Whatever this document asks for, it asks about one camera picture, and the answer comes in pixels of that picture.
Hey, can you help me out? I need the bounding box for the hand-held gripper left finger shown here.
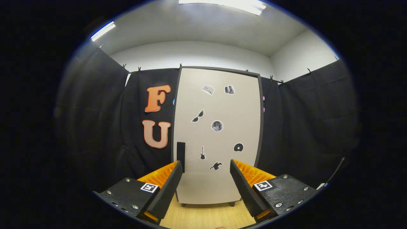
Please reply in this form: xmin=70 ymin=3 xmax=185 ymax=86
xmin=92 ymin=160 xmax=183 ymax=225

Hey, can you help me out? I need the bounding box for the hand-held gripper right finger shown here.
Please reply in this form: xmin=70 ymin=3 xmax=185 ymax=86
xmin=230 ymin=159 xmax=318 ymax=223

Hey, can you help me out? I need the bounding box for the grey shoe cabinet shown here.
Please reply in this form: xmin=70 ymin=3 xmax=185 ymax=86
xmin=171 ymin=66 xmax=264 ymax=207

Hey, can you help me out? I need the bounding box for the beige shoe cabinet door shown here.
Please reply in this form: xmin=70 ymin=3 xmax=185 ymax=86
xmin=174 ymin=68 xmax=261 ymax=205

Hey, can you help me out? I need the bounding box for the black backdrop cloth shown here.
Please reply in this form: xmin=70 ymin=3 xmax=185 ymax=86
xmin=54 ymin=48 xmax=361 ymax=194

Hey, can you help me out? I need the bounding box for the black monitor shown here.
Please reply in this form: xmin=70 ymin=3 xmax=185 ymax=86
xmin=324 ymin=156 xmax=346 ymax=186

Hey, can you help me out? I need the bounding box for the ceiling light strip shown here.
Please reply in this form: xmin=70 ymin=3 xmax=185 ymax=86
xmin=91 ymin=21 xmax=116 ymax=42

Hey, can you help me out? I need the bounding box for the ceiling light panel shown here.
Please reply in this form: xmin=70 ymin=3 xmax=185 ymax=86
xmin=178 ymin=0 xmax=267 ymax=16

